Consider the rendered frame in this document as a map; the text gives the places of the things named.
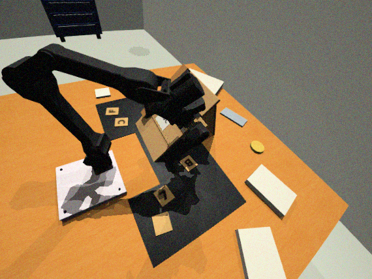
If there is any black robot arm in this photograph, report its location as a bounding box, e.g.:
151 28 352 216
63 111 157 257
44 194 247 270
1 44 206 175

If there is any yellow round disc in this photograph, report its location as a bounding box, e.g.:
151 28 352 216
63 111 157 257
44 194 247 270
250 141 264 154

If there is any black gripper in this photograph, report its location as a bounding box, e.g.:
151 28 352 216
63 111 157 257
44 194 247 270
168 107 210 147

